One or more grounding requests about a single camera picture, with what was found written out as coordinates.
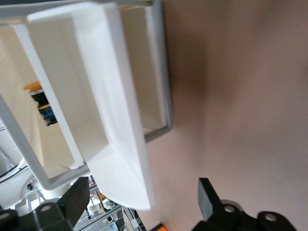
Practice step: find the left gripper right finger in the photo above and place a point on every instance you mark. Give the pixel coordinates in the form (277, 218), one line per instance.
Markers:
(209, 204)

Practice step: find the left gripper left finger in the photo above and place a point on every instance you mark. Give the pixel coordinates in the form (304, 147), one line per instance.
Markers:
(72, 202)

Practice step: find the red push button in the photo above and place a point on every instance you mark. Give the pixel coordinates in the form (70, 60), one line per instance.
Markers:
(42, 106)

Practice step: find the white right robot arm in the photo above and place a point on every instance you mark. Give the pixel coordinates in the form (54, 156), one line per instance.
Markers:
(12, 183)

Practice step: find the orange box with hole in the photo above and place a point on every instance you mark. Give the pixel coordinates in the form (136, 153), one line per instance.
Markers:
(160, 227)

